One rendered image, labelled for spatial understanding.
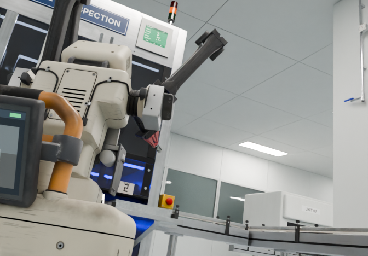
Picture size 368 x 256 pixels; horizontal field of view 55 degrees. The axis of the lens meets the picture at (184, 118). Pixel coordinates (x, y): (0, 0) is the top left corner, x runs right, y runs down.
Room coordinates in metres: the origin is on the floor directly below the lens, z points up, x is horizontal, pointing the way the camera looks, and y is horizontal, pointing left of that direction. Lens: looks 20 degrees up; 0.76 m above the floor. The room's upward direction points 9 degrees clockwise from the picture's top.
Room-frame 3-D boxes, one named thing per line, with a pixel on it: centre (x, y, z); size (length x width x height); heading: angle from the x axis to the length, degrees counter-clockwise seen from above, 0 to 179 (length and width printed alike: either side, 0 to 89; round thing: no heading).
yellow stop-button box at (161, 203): (2.04, 0.03, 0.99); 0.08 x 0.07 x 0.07; 22
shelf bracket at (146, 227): (1.79, 0.11, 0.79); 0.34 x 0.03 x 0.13; 22
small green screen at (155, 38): (1.91, 0.26, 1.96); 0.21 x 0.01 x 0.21; 112
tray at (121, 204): (1.73, 0.17, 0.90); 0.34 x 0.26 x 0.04; 22
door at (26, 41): (1.73, 0.75, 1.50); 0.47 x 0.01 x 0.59; 112
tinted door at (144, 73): (1.90, 0.33, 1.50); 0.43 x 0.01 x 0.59; 112
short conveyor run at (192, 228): (2.28, -0.19, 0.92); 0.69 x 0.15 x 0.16; 112
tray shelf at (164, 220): (1.70, 0.34, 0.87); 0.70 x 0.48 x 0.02; 112
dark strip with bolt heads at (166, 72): (1.96, 0.15, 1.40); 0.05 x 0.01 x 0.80; 112
